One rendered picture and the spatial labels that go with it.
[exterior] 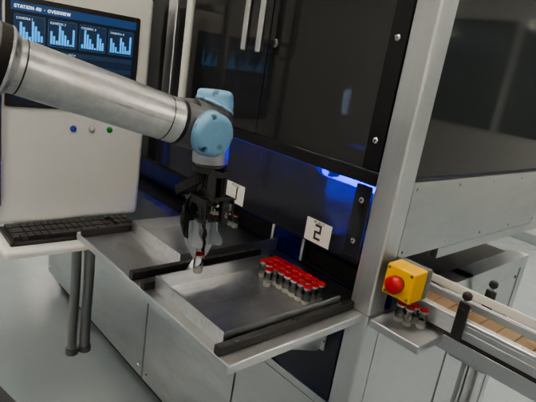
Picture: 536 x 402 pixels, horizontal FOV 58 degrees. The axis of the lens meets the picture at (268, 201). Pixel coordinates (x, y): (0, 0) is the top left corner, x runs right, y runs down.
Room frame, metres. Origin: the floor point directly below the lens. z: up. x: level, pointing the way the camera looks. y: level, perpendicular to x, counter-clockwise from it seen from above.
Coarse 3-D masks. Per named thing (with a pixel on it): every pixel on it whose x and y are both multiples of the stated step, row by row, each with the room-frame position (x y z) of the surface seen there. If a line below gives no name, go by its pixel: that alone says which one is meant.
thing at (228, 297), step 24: (216, 264) 1.11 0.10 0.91; (240, 264) 1.16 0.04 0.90; (168, 288) 0.96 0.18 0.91; (192, 288) 1.03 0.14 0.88; (216, 288) 1.05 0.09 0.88; (240, 288) 1.07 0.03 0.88; (264, 288) 1.09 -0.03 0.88; (192, 312) 0.89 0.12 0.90; (216, 312) 0.94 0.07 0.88; (240, 312) 0.95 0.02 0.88; (264, 312) 0.97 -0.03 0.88; (288, 312) 0.93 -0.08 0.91; (216, 336) 0.83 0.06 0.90
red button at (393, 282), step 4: (392, 276) 0.97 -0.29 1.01; (396, 276) 0.97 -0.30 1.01; (388, 280) 0.97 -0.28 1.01; (392, 280) 0.96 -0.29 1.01; (396, 280) 0.96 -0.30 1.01; (400, 280) 0.97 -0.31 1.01; (384, 284) 0.97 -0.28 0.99; (388, 284) 0.97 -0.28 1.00; (392, 284) 0.96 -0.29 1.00; (396, 284) 0.96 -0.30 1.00; (400, 284) 0.96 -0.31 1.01; (388, 288) 0.96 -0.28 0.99; (392, 288) 0.96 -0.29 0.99; (396, 288) 0.95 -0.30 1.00; (400, 288) 0.96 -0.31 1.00; (388, 292) 0.97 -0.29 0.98; (392, 292) 0.96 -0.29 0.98; (396, 292) 0.95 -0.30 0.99; (400, 292) 0.97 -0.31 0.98
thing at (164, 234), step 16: (144, 224) 1.35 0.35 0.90; (160, 224) 1.38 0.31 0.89; (176, 224) 1.42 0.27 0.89; (224, 224) 1.51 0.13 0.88; (144, 240) 1.26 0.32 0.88; (160, 240) 1.21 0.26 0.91; (176, 240) 1.31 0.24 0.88; (224, 240) 1.37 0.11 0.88; (240, 240) 1.39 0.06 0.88; (256, 240) 1.41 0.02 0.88; (272, 240) 1.36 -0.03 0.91; (176, 256) 1.15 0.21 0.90
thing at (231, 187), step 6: (228, 180) 1.44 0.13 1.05; (228, 186) 1.43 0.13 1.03; (234, 186) 1.41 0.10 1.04; (240, 186) 1.39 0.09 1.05; (228, 192) 1.43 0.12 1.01; (234, 192) 1.41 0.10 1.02; (240, 192) 1.39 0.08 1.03; (234, 198) 1.41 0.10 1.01; (240, 198) 1.39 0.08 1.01; (240, 204) 1.39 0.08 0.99
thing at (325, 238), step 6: (306, 222) 1.20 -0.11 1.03; (312, 222) 1.18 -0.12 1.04; (318, 222) 1.17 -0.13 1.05; (306, 228) 1.19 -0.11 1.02; (312, 228) 1.18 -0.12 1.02; (318, 228) 1.17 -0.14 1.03; (324, 228) 1.15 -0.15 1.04; (330, 228) 1.14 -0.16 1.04; (306, 234) 1.19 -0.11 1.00; (312, 234) 1.18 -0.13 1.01; (318, 234) 1.16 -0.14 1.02; (324, 234) 1.15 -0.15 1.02; (330, 234) 1.14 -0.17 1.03; (312, 240) 1.17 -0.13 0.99; (324, 240) 1.15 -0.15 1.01; (324, 246) 1.14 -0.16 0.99
